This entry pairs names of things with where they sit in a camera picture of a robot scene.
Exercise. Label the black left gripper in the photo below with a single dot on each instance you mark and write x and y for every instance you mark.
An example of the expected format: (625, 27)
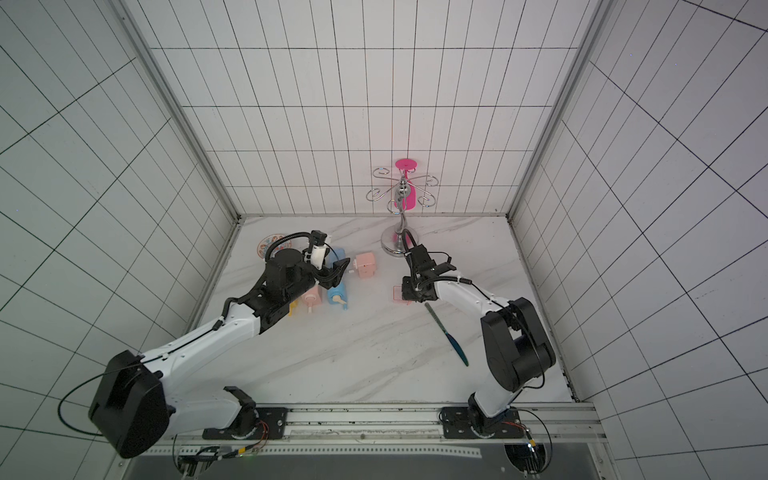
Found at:
(332, 277)

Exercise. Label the clear pink tray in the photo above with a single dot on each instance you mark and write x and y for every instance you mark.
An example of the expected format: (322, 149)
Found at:
(398, 296)

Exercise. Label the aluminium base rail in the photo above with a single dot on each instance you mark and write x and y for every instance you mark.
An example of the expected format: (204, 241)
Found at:
(426, 423)

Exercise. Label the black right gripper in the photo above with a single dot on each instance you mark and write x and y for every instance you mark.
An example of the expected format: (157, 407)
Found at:
(418, 262)

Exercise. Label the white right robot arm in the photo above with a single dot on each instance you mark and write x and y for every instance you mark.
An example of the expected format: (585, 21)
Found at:
(518, 350)

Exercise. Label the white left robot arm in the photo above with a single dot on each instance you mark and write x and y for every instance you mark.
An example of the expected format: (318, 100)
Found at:
(139, 399)

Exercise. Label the patterned ceramic bowl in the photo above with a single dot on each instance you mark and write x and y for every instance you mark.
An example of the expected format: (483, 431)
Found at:
(266, 243)

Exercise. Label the chrome jewelry stand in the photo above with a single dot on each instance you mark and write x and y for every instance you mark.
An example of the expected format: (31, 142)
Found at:
(397, 239)

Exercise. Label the pink wine glass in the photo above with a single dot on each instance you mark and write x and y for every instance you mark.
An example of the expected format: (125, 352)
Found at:
(406, 196)

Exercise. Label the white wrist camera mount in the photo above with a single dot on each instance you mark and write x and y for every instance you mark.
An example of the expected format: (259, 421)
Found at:
(317, 249)

